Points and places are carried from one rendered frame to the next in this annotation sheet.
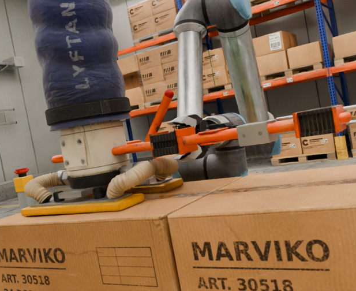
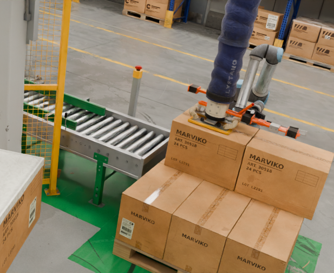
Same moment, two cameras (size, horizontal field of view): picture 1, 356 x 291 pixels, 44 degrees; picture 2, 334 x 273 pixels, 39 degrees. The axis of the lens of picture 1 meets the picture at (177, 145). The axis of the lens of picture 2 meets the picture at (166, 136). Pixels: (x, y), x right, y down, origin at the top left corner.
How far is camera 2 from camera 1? 273 cm
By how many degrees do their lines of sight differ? 24
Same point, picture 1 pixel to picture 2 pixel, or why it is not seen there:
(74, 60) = (228, 83)
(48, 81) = (216, 85)
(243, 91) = (263, 81)
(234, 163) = not seen: hidden behind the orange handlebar
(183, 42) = (253, 64)
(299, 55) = not seen: outside the picture
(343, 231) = (288, 164)
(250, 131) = (273, 127)
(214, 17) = (268, 58)
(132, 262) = (230, 151)
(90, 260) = (215, 146)
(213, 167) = not seen: hidden behind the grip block
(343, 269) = (284, 171)
